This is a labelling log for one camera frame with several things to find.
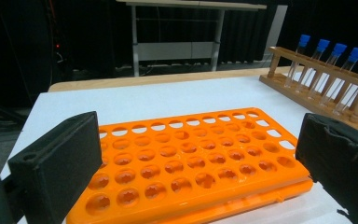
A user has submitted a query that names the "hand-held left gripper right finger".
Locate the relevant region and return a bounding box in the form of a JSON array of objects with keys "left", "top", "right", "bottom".
[{"left": 295, "top": 112, "right": 358, "bottom": 224}]

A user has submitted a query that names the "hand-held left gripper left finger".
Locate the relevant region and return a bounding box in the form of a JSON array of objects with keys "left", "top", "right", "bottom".
[{"left": 7, "top": 111, "right": 103, "bottom": 224}]

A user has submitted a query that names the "wooden test tube rack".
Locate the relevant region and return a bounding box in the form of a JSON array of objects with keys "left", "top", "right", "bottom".
[{"left": 258, "top": 46, "right": 358, "bottom": 133}]

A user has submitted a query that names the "orange plastic tube rack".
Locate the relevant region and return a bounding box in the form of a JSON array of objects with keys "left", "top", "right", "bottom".
[{"left": 65, "top": 106, "right": 314, "bottom": 224}]

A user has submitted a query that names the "white table mat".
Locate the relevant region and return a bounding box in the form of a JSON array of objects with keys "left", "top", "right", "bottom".
[{"left": 0, "top": 73, "right": 358, "bottom": 224}]

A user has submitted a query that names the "black curtain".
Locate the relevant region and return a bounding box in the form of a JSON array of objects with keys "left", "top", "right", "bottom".
[{"left": 136, "top": 4, "right": 278, "bottom": 64}]

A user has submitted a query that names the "white metal desk frame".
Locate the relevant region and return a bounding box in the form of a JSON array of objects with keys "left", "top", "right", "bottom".
[{"left": 116, "top": 0, "right": 268, "bottom": 77}]

